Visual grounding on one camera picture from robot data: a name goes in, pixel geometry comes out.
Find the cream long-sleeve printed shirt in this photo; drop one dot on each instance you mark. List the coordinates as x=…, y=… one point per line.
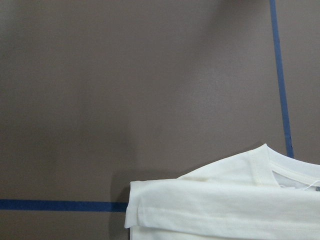
x=255, y=195

